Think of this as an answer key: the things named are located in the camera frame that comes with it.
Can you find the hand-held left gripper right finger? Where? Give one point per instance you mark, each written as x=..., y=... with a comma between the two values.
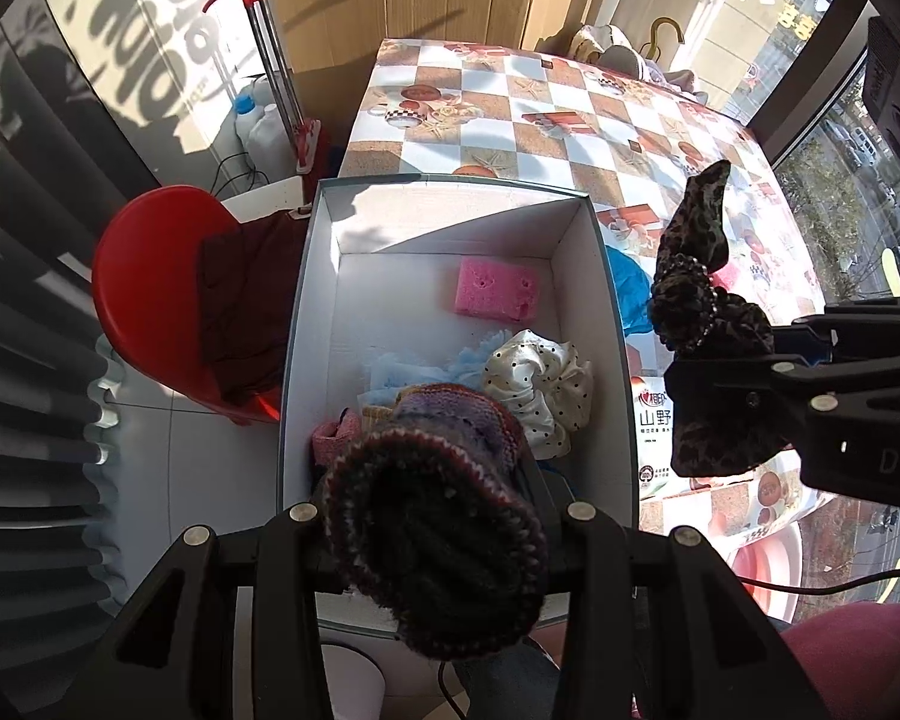
x=592, y=540

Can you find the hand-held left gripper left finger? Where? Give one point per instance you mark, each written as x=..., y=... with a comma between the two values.
x=292, y=540

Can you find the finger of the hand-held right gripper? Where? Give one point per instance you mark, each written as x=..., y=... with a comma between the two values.
x=727, y=390
x=855, y=334

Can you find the pink and navy knitted sock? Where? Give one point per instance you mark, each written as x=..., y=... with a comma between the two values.
x=435, y=540

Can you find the leopard print scrunchie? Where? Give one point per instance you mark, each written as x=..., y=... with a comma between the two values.
x=690, y=240

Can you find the cream polka dot scrunchie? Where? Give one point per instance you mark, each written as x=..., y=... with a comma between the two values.
x=540, y=390

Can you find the pink sponge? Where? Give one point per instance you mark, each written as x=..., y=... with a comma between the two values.
x=726, y=275
x=495, y=289

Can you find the grey cardboard box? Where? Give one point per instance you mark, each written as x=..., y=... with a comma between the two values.
x=390, y=300

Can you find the white printed tissue packet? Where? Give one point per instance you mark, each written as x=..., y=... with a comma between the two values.
x=656, y=435

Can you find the pink fuzzy sock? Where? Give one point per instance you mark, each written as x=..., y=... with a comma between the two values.
x=337, y=439

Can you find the blue plastic bag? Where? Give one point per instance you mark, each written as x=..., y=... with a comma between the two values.
x=630, y=289

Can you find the white round bin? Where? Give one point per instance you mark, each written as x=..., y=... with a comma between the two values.
x=352, y=682

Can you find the pink plastic basin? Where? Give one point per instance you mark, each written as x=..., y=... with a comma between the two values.
x=765, y=570

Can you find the light blue ruffled cloth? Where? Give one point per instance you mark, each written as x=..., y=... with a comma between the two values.
x=412, y=375

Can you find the person's leg in pink trousers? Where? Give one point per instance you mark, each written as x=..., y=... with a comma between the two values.
x=847, y=667

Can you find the dark red cloth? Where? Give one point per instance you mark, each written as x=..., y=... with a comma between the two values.
x=247, y=300

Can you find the red plastic chair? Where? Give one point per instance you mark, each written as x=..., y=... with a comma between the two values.
x=150, y=292

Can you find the pink cloth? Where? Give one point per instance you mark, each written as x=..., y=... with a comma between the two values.
x=679, y=82

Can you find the checkered printed tablecloth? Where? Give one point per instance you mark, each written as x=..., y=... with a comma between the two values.
x=540, y=112

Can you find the cream fluffy slippers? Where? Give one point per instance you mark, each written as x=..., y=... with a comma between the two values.
x=607, y=49

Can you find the white plastic bottle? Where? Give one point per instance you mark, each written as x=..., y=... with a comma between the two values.
x=270, y=139

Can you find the white bottle with blue cap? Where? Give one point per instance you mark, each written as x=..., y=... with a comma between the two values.
x=249, y=109

